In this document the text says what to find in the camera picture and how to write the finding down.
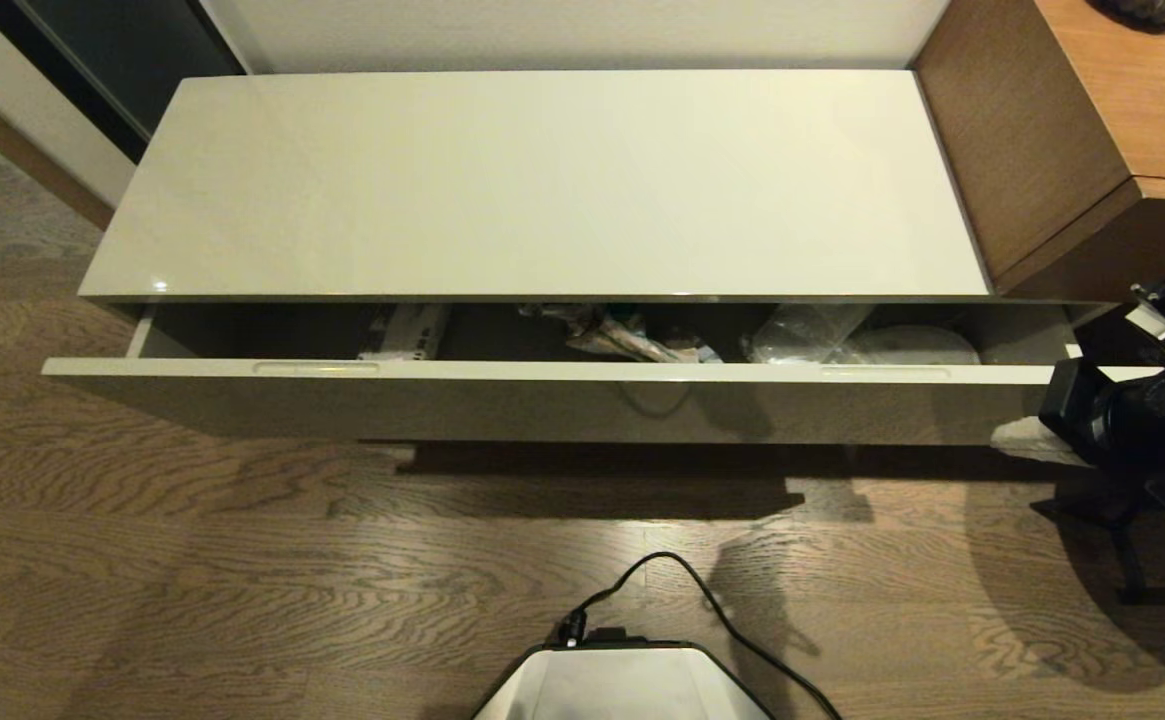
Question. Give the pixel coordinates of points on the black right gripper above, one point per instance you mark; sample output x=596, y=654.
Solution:
x=1092, y=410

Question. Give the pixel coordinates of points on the white slippers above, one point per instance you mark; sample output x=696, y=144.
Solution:
x=807, y=333
x=917, y=345

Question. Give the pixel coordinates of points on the green brown snack bag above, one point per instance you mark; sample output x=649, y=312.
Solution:
x=632, y=335

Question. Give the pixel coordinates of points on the silver and black robot base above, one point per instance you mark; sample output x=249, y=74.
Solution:
x=622, y=690

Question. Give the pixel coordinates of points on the brown wooden side cabinet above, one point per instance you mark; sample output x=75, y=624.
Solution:
x=1042, y=120

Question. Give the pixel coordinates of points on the dark round vase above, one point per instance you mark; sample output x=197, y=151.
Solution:
x=1152, y=8

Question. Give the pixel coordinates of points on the glossy white low cabinet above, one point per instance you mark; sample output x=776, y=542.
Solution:
x=542, y=180

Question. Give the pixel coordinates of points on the white blue tissue pack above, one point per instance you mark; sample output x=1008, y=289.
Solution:
x=407, y=335

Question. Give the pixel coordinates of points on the dark glass door panel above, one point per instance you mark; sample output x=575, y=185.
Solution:
x=112, y=60

